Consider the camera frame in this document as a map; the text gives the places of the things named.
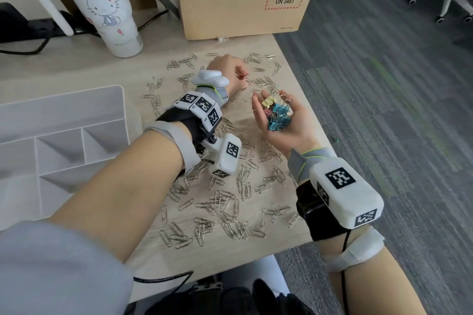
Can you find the person's right hand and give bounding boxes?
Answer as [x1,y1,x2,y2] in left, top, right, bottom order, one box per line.
[251,89,321,158]

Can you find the thick black cable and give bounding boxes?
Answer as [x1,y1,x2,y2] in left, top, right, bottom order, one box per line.
[0,36,51,55]

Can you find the pile of silver paper clips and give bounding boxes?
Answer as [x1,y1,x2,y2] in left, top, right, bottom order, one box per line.
[142,52,307,251]

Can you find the grey knit wristband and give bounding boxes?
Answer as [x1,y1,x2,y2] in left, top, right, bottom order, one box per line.
[287,147,338,185]
[196,84,229,108]

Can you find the person's right forearm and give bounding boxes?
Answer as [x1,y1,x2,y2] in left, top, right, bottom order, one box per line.
[317,241,429,315]

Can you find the black power strip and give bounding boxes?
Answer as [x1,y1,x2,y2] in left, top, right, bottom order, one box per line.
[22,11,101,38]

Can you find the white compartment organizer tray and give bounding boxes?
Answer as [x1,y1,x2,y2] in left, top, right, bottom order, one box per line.
[0,85,132,232]

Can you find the white cat-print tumbler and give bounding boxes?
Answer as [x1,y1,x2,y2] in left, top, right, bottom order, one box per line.
[28,0,144,59]

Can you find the grey shirt sleeve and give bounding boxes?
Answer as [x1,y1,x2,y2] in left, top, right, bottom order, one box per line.
[0,220,134,315]

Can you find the person's left forearm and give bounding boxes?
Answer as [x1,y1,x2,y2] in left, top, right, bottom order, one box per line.
[48,123,185,264]

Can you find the colourful binder clips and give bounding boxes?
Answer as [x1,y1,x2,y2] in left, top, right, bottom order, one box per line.
[260,95,295,131]

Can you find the person's legs in jeans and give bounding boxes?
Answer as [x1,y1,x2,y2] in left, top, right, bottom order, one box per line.
[214,254,291,301]

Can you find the black waist harness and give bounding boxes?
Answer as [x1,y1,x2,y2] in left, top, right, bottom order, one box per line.
[144,278,315,315]

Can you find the grey arm strap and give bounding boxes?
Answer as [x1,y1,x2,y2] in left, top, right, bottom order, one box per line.
[320,228,386,273]
[143,121,202,175]

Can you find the person's left hand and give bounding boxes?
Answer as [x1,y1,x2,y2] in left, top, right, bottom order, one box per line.
[206,54,250,97]

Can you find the white hand tracker puck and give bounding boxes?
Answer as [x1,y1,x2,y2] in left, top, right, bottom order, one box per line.
[190,70,231,89]

